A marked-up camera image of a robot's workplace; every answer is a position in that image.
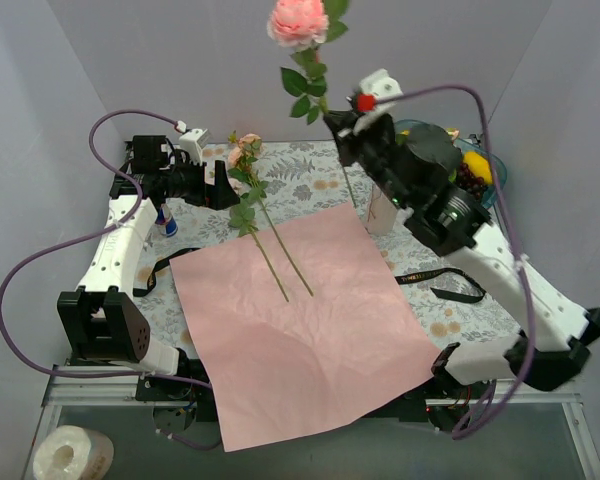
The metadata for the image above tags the pink artificial flower bouquet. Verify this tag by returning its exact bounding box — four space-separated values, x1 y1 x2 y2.
226 131 314 303

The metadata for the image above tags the single pink flower stem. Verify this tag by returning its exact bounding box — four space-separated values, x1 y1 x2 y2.
447 128 460 141

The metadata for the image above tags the black ribbon with gold text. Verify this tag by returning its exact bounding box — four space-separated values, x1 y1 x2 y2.
133 248 486 304

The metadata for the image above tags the purple wrapping paper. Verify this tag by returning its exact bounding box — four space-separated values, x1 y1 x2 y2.
171 203 439 452

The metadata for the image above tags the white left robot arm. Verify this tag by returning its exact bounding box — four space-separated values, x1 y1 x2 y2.
57 129 239 400

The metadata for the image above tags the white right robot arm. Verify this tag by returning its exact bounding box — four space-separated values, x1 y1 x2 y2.
323 110 600 398

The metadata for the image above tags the white ribbed ceramic vase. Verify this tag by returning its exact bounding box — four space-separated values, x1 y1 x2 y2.
364 184 398 236

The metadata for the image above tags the blue silver energy drink can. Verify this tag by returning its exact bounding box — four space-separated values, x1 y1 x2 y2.
155 203 178 238

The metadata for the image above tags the teal plastic fruit basket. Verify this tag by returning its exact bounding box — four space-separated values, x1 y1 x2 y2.
395 119 507 210

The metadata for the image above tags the floral patterned table mat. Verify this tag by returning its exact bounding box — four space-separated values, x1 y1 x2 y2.
135 141 518 356

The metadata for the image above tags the dark red grape bunch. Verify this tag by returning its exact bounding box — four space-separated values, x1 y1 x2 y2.
455 163 488 202

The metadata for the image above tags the yellow mango right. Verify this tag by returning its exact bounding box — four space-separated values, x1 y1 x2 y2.
463 151 493 185

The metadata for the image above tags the white toilet paper roll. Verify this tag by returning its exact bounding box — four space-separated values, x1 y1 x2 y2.
33 425 114 480

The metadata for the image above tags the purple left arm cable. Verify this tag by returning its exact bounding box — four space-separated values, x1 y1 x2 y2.
0 107 221 451

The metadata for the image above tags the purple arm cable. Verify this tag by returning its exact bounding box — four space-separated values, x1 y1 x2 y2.
374 83 537 441
0 107 221 451

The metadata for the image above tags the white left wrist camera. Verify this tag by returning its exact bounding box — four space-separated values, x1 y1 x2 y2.
178 128 211 165

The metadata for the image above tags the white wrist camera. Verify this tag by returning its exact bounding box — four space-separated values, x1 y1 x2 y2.
351 69 403 135
178 128 211 165

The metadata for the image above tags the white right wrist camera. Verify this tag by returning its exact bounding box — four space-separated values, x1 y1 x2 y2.
351 69 403 135

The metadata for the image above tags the aluminium frame rail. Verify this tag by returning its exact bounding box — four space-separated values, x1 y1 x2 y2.
42 366 140 407

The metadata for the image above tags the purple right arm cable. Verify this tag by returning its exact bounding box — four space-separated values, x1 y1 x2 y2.
374 83 537 441

